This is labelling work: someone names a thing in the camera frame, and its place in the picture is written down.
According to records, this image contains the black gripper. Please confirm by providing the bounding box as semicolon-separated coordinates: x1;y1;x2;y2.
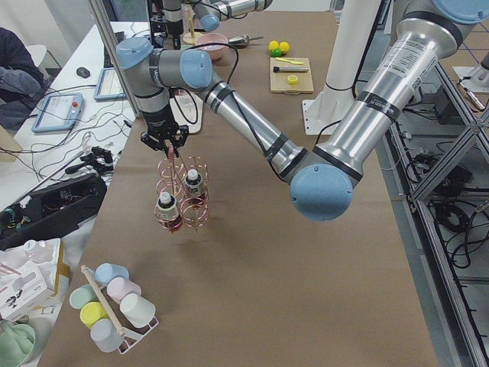
141;112;189;157
166;21;183;48

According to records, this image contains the copper wire bottle basket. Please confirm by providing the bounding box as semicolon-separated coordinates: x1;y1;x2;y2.
154;148;209;233

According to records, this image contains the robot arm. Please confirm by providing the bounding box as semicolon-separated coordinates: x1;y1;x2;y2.
160;0;273;50
116;1;488;221

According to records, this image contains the tea bottle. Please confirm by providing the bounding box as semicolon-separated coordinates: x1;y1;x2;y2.
184;169;205;204
157;191;182;232

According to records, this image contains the wooden cup tree stand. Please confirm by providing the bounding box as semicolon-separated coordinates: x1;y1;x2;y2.
181;1;202;46

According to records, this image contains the cream rabbit tray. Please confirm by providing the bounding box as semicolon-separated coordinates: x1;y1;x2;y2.
170;89;203;135

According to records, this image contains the pink bowl with ice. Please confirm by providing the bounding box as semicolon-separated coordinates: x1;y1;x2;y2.
196;32;228;60

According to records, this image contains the metal ice scoop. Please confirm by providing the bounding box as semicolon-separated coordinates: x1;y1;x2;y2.
228;34;264;47

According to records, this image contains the blue teach pendant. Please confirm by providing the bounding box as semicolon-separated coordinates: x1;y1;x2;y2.
93;67;126;102
31;93;84;133

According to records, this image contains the yellow lemon upper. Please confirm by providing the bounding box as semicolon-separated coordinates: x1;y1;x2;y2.
268;40;280;51

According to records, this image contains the computer mouse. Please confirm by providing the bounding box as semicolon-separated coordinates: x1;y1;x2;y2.
76;67;91;79

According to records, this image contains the steel muddler black tip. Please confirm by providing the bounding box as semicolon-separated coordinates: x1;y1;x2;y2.
273;66;309;73

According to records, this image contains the green lime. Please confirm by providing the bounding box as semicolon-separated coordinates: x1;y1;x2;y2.
279;41;290;54

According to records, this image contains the yellow plastic knife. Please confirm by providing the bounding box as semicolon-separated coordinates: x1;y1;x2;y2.
274;57;304;65

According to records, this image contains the wooden cutting board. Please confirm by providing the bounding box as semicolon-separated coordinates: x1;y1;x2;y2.
270;57;314;94

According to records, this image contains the half lemon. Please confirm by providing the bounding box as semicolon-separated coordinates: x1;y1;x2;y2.
287;75;299;85

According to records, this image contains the black tool bag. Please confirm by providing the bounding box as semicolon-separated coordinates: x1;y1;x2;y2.
1;173;107;251

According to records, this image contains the blue cup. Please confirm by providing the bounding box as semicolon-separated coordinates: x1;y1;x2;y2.
95;263;130;285

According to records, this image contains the pink cup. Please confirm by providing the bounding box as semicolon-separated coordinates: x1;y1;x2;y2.
106;277;141;304

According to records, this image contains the white cup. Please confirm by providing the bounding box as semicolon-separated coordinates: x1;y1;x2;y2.
119;294;156;328

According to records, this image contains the green cup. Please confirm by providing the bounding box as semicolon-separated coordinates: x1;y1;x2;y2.
69;284;99;310

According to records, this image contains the yellow cup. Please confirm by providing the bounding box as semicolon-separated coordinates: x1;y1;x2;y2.
79;301;108;329

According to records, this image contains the white cup rack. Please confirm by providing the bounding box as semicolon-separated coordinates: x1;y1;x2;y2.
69;263;159;354

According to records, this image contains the white cardboard box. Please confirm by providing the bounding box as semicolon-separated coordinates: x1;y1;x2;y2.
1;239;71;321

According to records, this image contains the grey cup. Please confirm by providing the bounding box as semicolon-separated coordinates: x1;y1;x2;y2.
90;318;124;352

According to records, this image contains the aluminium frame post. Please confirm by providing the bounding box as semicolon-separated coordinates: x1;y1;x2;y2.
88;0;142;118

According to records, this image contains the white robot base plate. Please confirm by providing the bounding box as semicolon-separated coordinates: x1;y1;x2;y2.
302;95;345;135

